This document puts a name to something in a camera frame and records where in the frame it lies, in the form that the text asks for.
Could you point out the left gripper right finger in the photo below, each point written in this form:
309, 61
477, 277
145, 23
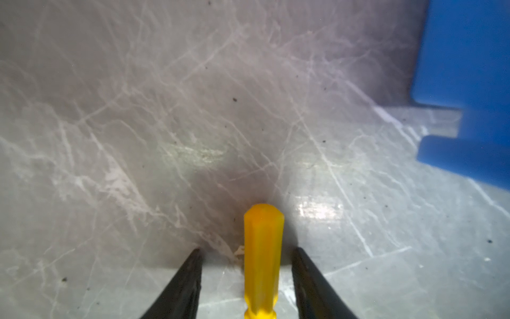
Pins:
315, 297

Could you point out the blue plastic bin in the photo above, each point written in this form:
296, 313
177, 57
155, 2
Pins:
463, 63

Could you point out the yellow handle screwdriver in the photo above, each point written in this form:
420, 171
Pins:
263, 236

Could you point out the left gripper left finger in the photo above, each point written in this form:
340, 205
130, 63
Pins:
180, 298

